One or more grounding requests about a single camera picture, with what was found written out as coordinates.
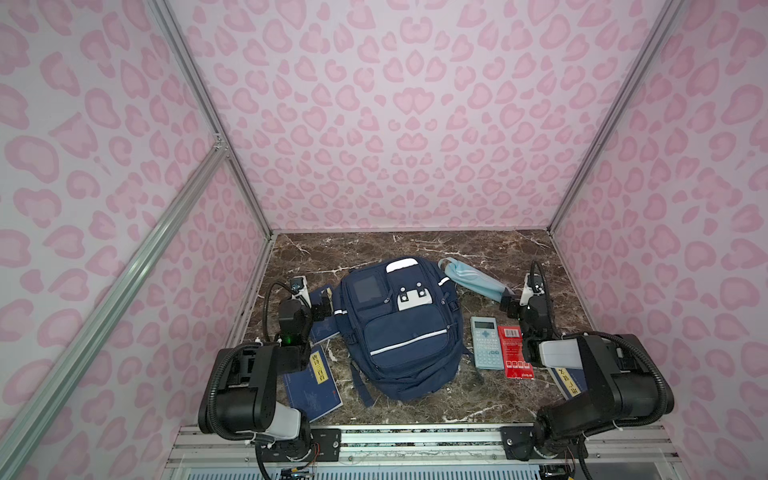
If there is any blue book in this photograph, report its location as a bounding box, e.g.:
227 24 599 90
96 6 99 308
309 284 339 344
283 345 343 422
549 368 588 400

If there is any navy blue student backpack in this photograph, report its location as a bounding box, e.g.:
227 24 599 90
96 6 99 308
332 256 471 407

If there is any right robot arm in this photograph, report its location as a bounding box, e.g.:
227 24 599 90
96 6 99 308
502 261 675 461

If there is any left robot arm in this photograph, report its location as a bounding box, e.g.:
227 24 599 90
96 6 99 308
197 277 332 463

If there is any red calculator package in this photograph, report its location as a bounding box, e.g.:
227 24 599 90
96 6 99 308
498 326 534 379

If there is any light blue calculator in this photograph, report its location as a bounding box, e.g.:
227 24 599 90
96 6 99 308
470 317 504 371

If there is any light blue pencil pouch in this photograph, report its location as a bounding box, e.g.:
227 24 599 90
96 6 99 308
438 257 513 304

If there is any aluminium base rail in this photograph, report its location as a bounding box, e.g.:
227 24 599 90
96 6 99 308
162 424 688 479

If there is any aluminium frame post right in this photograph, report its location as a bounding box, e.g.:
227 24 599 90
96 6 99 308
547 0 688 239

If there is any aluminium frame post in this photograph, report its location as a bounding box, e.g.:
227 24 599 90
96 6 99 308
547 0 688 239
147 0 273 240

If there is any aluminium frame post left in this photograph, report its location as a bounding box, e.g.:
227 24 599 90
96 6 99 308
147 0 273 240

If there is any aluminium frame strut left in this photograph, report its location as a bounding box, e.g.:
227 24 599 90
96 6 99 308
1 146 227 479

